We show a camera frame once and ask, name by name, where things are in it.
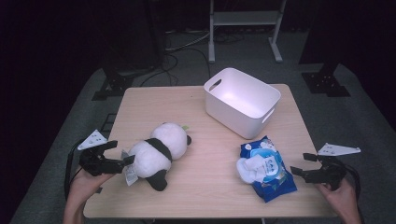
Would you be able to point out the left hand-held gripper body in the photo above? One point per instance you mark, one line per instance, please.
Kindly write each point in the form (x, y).
(99, 165)

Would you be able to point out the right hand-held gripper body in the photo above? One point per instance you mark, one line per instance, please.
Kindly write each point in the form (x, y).
(330, 174)

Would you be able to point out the blue wet wipes pack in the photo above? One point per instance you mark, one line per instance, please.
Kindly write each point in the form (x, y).
(277, 183)

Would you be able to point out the panda plush toy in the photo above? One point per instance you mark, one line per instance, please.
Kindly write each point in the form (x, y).
(155, 152)

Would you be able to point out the white wet wipe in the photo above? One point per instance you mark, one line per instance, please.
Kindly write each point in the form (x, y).
(249, 169)

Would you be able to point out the white plastic storage bin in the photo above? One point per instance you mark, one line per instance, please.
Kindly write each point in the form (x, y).
(243, 102)

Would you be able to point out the person's left hand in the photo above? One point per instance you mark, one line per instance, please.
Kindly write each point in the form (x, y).
(82, 185)

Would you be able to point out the person's right hand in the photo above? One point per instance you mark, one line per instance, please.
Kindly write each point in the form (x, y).
(342, 200)

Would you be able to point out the grey tape strip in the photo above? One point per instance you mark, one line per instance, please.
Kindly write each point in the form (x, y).
(99, 190)

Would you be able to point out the black stand base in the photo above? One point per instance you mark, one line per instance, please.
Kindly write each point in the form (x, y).
(323, 82)
(115, 84)

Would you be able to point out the white metal stand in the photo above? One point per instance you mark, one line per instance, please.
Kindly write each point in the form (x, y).
(246, 18)

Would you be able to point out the black rectangular floor frame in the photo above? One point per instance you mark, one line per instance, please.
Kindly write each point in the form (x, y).
(109, 114)

